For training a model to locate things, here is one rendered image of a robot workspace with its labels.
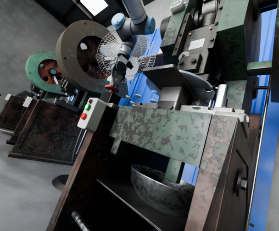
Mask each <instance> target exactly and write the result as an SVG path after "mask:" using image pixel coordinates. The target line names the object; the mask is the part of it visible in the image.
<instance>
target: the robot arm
mask: <svg viewBox="0 0 279 231"><path fill-rule="evenodd" d="M122 2H123V4H124V6H125V8H126V10H127V12H128V15H129V17H130V18H126V17H125V16H124V14H122V13H118V14H116V15H115V16H114V17H113V18H112V25H113V27H114V29H115V31H116V32H117V34H118V35H119V37H120V39H121V41H122V44H121V46H120V49H119V51H118V54H117V56H116V60H115V61H112V62H110V64H109V66H108V69H107V70H108V71H109V72H110V73H112V74H111V75H110V76H109V77H108V79H107V80H108V81H110V84H111V85H112V86H114V87H116V86H117V85H118V84H119V83H120V82H121V81H122V80H123V79H124V78H125V75H126V70H127V68H129V69H130V70H131V69H132V68H133V65H132V63H131V61H129V59H130V57H131V54H132V52H133V49H134V47H135V45H136V43H137V39H138V35H150V34H153V33H154V31H155V27H156V22H155V19H154V17H152V16H147V13H146V10H145V7H144V4H143V1H142V0H122Z"/></svg>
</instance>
